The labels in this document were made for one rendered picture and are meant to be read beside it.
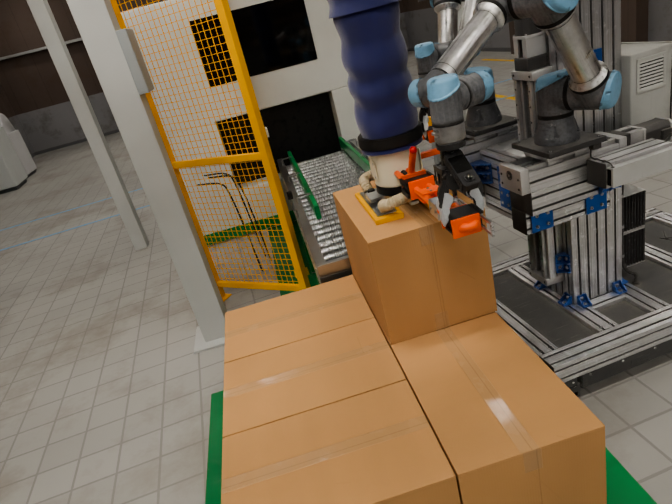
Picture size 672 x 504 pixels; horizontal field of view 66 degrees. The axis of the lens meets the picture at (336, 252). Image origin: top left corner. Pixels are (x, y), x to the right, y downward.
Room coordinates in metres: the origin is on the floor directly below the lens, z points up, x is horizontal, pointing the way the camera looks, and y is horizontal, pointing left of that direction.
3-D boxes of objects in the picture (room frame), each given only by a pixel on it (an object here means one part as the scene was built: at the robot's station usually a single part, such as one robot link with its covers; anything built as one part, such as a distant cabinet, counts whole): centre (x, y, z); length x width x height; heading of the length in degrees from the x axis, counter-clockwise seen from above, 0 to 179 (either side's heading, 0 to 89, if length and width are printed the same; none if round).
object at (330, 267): (2.18, -0.25, 0.58); 0.70 x 0.03 x 0.06; 95
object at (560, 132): (1.75, -0.85, 1.09); 0.15 x 0.15 x 0.10
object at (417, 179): (1.56, -0.31, 1.07); 0.10 x 0.08 x 0.06; 94
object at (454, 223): (1.21, -0.33, 1.07); 0.08 x 0.07 x 0.05; 4
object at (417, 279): (1.83, -0.28, 0.74); 0.60 x 0.40 x 0.40; 5
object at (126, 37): (2.85, 0.73, 1.62); 0.20 x 0.05 x 0.30; 5
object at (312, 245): (3.32, 0.18, 0.50); 2.31 x 0.05 x 0.19; 5
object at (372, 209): (1.80, -0.19, 0.97); 0.34 x 0.10 x 0.05; 4
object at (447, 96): (1.24, -0.34, 1.37); 0.09 x 0.08 x 0.11; 125
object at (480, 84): (1.31, -0.41, 1.37); 0.11 x 0.11 x 0.08; 35
